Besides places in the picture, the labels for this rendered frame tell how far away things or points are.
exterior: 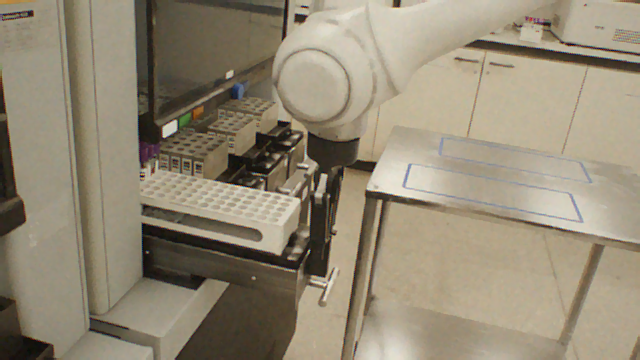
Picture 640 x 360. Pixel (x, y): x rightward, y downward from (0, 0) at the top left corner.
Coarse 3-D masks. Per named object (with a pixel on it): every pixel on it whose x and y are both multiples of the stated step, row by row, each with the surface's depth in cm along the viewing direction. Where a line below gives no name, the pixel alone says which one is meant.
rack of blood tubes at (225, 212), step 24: (144, 192) 84; (168, 192) 86; (192, 192) 87; (216, 192) 87; (240, 192) 88; (264, 192) 89; (144, 216) 85; (168, 216) 86; (192, 216) 90; (216, 216) 81; (240, 216) 80; (264, 216) 81; (288, 216) 82; (240, 240) 81; (264, 240) 80; (288, 240) 84
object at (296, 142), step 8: (288, 136) 129; (296, 136) 130; (304, 136) 133; (272, 144) 125; (280, 144) 124; (288, 144) 124; (296, 144) 128; (304, 144) 134; (288, 152) 123; (296, 152) 128; (304, 152) 136; (288, 160) 124; (296, 160) 130; (288, 168) 125; (296, 168) 131; (304, 168) 130; (312, 168) 129; (288, 176) 125; (304, 176) 126
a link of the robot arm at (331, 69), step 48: (432, 0) 54; (480, 0) 53; (528, 0) 55; (288, 48) 51; (336, 48) 50; (384, 48) 52; (432, 48) 54; (288, 96) 51; (336, 96) 50; (384, 96) 55
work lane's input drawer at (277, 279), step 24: (144, 240) 84; (168, 240) 83; (192, 240) 83; (168, 264) 85; (192, 264) 83; (216, 264) 82; (240, 264) 81; (264, 264) 80; (288, 264) 80; (264, 288) 82; (288, 288) 81
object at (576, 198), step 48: (432, 144) 134; (480, 144) 138; (384, 192) 105; (432, 192) 107; (480, 192) 109; (528, 192) 112; (576, 192) 115; (624, 192) 117; (384, 240) 157; (624, 240) 96; (384, 336) 148; (432, 336) 150; (480, 336) 152; (528, 336) 155
